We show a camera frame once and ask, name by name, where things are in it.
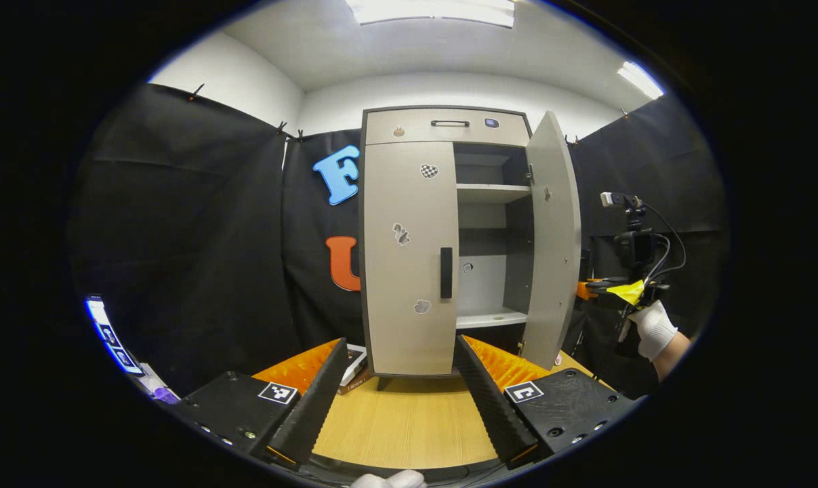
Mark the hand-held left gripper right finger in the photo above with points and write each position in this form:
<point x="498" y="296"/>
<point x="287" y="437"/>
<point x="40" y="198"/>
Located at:
<point x="490" y="407"/>

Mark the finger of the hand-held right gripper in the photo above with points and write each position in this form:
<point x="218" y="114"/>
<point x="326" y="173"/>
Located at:
<point x="602" y="285"/>

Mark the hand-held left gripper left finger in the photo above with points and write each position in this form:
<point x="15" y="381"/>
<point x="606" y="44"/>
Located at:
<point x="317" y="407"/>

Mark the grey cabinet door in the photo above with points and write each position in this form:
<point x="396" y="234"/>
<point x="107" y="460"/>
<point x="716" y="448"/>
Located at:
<point x="408" y="325"/>
<point x="554" y="257"/>

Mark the grey double-door shoe cabinet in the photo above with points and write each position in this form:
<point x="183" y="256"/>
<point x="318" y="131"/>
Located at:
<point x="491" y="288"/>

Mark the grey cabinet shelf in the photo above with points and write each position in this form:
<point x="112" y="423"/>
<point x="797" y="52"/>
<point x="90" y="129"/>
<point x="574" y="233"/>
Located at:
<point x="490" y="318"/>
<point x="490" y="193"/>

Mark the grey cabinet drawer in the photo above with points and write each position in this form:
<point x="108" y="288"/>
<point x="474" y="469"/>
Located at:
<point x="425" y="133"/>

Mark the white booklet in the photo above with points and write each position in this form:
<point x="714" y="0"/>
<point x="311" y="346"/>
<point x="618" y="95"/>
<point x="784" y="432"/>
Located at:
<point x="354" y="362"/>

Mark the small purple object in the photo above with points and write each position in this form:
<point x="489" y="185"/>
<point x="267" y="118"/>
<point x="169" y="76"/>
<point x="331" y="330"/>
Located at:
<point x="163" y="393"/>

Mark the small ceiling light panel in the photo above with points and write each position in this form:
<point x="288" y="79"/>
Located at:
<point x="640" y="80"/>

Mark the black backdrop cloth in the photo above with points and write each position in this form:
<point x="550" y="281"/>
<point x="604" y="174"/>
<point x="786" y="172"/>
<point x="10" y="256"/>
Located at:
<point x="198" y="237"/>

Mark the large ceiling light panel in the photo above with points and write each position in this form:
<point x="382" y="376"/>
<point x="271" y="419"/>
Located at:
<point x="429" y="10"/>

